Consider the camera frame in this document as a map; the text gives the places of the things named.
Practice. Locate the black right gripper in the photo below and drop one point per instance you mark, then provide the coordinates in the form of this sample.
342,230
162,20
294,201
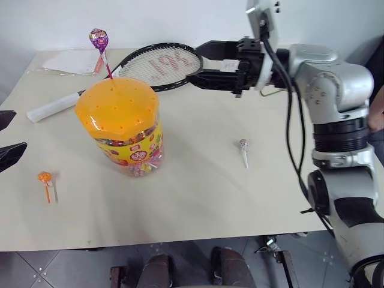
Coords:
250,57

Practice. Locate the clear candy jar colourful label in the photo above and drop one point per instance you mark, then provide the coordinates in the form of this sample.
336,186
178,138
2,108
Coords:
138,156

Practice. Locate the orange wrapped lollipop orange stick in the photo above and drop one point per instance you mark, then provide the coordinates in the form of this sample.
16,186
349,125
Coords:
44,177

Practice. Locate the bystander in dark clothing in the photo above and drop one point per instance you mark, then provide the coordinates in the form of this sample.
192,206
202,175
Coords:
376,54

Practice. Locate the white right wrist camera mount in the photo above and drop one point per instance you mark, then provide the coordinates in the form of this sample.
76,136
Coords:
264,12

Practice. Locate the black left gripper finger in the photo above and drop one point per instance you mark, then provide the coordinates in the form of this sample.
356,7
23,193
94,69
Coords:
6,117
10,154

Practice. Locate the white wrapped lollipop white stick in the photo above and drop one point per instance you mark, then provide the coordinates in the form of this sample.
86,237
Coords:
243,145

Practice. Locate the purple wrapped lollipop pink stick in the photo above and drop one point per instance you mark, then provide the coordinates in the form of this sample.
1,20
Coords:
98,38

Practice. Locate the brown block under table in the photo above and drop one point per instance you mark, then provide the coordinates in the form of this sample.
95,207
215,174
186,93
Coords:
118,277

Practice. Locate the black tennis racket white grip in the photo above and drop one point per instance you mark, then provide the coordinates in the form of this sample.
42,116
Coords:
168,64

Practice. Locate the dark rounded shape under table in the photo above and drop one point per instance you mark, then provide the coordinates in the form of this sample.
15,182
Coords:
229,268
157,271

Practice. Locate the bystander bare hand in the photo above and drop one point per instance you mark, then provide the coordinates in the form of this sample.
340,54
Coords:
375,121

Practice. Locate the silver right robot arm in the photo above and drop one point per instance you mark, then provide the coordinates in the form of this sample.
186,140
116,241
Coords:
330,78

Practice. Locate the clear plastic sleeve with paper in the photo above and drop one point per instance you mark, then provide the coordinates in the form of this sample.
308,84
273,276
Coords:
70,61

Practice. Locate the orange perforated jar lid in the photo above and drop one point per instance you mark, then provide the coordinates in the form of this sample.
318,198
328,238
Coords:
117,108

